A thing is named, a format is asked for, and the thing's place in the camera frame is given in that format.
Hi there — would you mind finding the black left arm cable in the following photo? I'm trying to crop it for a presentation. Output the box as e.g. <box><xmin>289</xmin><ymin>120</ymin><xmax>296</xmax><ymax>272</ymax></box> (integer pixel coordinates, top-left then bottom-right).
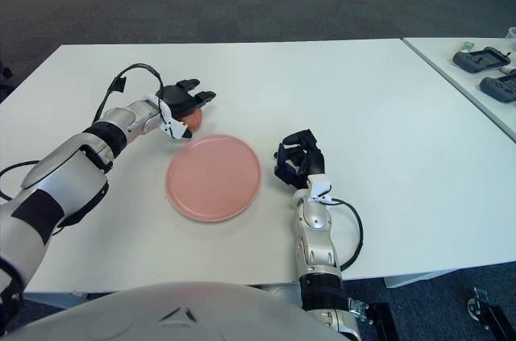
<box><xmin>0</xmin><ymin>63</ymin><xmax>165</xmax><ymax>201</ymax></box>

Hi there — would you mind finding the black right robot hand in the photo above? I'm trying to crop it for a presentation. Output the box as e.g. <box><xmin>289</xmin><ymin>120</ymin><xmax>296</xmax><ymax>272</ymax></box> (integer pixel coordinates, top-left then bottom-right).
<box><xmin>272</xmin><ymin>129</ymin><xmax>326</xmax><ymax>191</ymax></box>

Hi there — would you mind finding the red yellow apple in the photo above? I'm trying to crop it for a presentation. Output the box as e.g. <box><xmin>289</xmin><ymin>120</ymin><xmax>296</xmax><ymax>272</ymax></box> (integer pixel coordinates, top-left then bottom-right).
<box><xmin>173</xmin><ymin>109</ymin><xmax>203</xmax><ymax>132</ymax></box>

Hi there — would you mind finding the black stand leg with clamp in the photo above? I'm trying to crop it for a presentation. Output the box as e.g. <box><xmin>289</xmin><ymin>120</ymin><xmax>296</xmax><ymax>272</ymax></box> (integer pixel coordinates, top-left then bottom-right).
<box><xmin>467</xmin><ymin>286</ymin><xmax>510</xmax><ymax>341</ymax></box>
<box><xmin>348</xmin><ymin>298</ymin><xmax>400</xmax><ymax>341</ymax></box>

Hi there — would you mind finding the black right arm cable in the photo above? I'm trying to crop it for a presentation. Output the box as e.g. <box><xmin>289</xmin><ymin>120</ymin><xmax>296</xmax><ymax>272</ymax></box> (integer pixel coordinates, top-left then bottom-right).
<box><xmin>322</xmin><ymin>195</ymin><xmax>364</xmax><ymax>272</ymax></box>

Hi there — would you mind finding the pink round plate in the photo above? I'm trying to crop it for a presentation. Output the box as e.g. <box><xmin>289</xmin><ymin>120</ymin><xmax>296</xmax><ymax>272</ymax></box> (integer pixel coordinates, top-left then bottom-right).
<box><xmin>166</xmin><ymin>134</ymin><xmax>263</xmax><ymax>223</ymax></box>

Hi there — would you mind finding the dark grey handheld controller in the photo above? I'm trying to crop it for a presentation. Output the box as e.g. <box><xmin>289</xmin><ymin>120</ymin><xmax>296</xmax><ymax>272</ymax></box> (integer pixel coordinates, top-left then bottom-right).
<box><xmin>451</xmin><ymin>46</ymin><xmax>512</xmax><ymax>74</ymax></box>
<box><xmin>478</xmin><ymin>73</ymin><xmax>516</xmax><ymax>103</ymax></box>

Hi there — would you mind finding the silver robot torso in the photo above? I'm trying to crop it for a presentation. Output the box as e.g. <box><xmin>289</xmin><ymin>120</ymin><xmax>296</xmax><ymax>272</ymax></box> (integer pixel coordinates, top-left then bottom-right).
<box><xmin>0</xmin><ymin>281</ymin><xmax>352</xmax><ymax>341</ymax></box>

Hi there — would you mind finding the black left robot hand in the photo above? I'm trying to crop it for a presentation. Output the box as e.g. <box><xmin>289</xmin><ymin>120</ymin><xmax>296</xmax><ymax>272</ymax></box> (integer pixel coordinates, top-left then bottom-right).
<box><xmin>155</xmin><ymin>78</ymin><xmax>218</xmax><ymax>141</ymax></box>

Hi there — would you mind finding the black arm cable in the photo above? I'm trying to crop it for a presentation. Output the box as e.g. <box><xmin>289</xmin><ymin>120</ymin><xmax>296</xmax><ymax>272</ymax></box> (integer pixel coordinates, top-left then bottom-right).
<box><xmin>0</xmin><ymin>63</ymin><xmax>165</xmax><ymax>201</ymax></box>
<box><xmin>322</xmin><ymin>195</ymin><xmax>364</xmax><ymax>272</ymax></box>

